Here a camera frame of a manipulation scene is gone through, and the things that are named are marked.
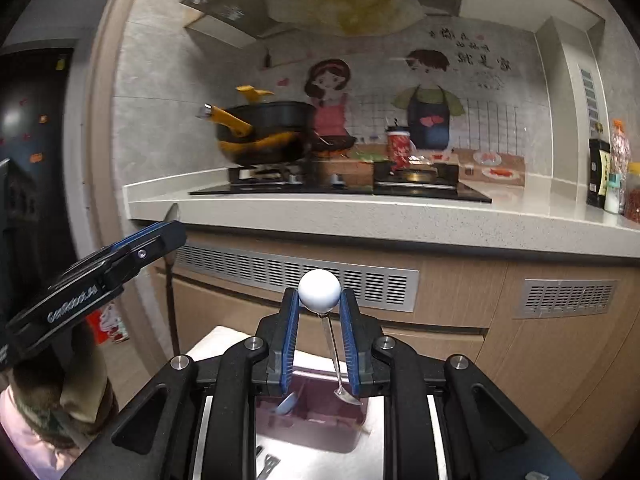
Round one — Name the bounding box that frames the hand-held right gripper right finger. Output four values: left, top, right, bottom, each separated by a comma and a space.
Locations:
340, 289, 583, 480

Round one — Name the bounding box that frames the metal fork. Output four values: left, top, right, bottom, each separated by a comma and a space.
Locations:
256, 444, 281, 480

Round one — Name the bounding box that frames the jar with yellow lid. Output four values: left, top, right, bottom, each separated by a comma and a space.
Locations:
622, 162, 640, 222

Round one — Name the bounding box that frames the black induction cooker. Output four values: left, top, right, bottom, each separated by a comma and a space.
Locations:
372, 160, 461, 193

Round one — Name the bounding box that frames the short cabinet vent grille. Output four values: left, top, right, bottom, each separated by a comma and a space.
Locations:
512, 279, 618, 320

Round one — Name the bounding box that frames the narrow wall vent grille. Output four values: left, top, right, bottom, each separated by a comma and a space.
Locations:
579, 65, 602, 133

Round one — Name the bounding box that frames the black gas stove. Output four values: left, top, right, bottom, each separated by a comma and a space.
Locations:
189, 160, 493, 205

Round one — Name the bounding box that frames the long cabinet vent grille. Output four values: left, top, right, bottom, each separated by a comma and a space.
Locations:
175, 241, 420, 312

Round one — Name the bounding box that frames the beige kitchen cabinet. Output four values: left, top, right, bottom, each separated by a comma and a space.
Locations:
150, 232, 640, 467

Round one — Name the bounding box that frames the metal spoon with white ball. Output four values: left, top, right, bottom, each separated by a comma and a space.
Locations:
297, 269, 363, 407

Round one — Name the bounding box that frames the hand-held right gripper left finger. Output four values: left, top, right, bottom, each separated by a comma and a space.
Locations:
65, 287, 302, 480

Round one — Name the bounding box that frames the range hood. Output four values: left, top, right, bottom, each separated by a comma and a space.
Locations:
180, 0, 471, 41

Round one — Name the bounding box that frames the pink utensil tray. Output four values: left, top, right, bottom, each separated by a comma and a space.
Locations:
255, 365, 372, 454

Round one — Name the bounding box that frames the small white bottle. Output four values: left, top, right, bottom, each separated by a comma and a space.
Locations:
604, 172, 624, 215

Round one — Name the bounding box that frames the dark refrigerator with magnets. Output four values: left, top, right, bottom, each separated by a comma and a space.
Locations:
0, 47, 76, 341

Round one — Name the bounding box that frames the person's left forearm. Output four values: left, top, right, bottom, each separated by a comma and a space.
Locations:
0, 385, 83, 480

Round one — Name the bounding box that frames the grey stone countertop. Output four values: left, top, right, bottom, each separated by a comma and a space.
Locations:
122, 167, 640, 261

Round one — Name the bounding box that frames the dark sauce bottle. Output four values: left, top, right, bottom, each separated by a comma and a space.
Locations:
586, 125, 612, 209

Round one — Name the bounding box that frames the person's left hand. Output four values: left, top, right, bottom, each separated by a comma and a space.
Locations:
10, 321, 120, 442

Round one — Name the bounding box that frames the clear bottle orange cap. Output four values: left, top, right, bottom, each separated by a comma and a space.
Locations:
609, 120, 632, 211

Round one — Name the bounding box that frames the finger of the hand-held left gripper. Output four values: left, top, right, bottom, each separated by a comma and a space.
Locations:
97, 222, 187, 288
62, 220, 173, 278

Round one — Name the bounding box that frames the cartoon wall poster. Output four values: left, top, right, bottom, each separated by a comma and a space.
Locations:
260, 25, 528, 188

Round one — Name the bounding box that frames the black pan yellow handle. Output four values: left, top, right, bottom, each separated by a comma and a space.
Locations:
197, 85, 317, 137
217, 130, 315, 168

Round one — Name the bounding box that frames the red and white bag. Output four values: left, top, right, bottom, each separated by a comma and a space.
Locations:
85, 307, 131, 346

